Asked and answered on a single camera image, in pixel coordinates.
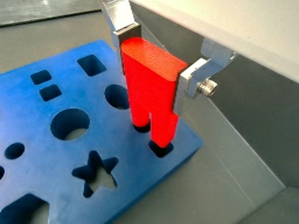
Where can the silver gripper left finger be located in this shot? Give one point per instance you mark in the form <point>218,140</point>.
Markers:
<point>119,15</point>

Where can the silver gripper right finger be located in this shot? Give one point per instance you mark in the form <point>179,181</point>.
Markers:
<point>194,79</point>

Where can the red two-pronged peg block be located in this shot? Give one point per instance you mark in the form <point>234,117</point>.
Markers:
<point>151,71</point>

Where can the blue foam shape board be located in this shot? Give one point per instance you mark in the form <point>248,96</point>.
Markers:
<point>71,153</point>

